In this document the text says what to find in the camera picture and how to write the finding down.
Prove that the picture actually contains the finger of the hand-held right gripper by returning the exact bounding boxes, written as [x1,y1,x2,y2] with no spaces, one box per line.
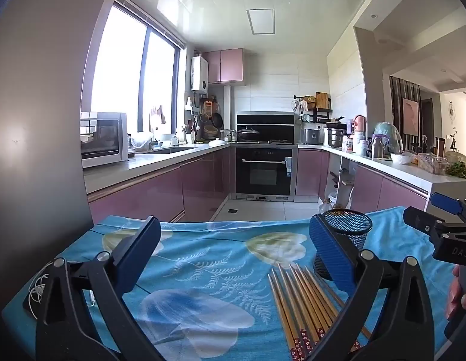
[431,192,466,226]
[403,206,459,239]

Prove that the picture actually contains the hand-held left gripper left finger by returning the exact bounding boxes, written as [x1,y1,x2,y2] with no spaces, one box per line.
[35,216,166,361]

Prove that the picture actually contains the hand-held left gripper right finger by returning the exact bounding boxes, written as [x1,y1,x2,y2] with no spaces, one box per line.
[306,212,435,361]

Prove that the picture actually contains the black mesh holder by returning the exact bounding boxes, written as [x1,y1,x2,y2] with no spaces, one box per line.
[313,209,373,281]

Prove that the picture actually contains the bunch of wooden chopsticks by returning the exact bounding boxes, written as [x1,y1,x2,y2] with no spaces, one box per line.
[268,262,372,361]

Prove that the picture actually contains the person's right hand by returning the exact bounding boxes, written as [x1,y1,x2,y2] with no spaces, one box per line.
[445,265,466,322]

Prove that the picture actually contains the green leafy vegetables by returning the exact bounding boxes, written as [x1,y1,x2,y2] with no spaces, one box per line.
[446,161,466,179]

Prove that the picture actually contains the clear plastic food box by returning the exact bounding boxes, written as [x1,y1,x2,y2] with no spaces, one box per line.
[418,153,449,175]

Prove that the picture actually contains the blue floral tablecloth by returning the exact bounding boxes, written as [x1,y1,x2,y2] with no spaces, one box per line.
[2,206,462,361]

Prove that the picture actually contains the teal food cover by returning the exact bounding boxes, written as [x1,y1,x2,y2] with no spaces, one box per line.
[373,121,402,156]

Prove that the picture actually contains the white kitchen worktop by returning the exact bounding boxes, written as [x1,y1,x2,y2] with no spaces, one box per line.
[84,141,466,192]

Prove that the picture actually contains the pink kitchen base cabinets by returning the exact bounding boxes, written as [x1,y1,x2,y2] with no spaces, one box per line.
[86,146,431,226]

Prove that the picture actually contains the black built-in oven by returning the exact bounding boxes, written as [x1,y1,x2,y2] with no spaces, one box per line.
[235,146,298,202]

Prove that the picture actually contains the clear plastic bag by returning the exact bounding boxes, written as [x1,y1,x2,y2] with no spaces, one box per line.
[129,133,155,152]

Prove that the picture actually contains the steel pot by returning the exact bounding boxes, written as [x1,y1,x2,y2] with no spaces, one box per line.
[327,128,347,148]

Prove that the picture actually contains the silver rice cooker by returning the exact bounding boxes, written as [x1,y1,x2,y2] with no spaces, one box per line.
[301,128,324,146]

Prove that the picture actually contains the white microwave oven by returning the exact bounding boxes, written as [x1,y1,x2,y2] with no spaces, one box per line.
[81,112,129,169]

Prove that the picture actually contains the black wok with lid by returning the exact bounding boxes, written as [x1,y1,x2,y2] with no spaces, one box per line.
[236,128,260,143]

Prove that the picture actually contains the white vertical pipe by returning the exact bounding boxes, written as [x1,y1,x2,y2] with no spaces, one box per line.
[223,85,232,141]

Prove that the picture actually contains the grey refrigerator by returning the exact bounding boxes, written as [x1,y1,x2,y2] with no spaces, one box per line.
[0,0,121,320]

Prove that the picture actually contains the white water heater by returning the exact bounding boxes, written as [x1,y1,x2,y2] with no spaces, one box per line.
[191,56,209,93]

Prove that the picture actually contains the kitchen window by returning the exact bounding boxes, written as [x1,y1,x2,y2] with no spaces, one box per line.
[91,2,186,136]

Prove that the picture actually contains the ceiling light panel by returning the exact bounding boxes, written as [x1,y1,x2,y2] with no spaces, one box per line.
[246,8,276,35]

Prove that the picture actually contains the pink wall picture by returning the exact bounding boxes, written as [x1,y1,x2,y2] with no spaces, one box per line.
[402,98,421,136]

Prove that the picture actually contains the striped wall panel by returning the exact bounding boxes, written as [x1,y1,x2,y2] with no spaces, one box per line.
[390,76,422,147]

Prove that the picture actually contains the white earphone cable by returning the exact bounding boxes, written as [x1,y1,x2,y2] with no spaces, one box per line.
[28,263,49,314]

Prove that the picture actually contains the black wall rack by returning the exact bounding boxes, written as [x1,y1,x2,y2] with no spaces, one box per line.
[294,96,333,123]

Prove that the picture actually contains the pink wall cabinet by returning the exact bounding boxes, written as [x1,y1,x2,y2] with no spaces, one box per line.
[202,48,244,84]

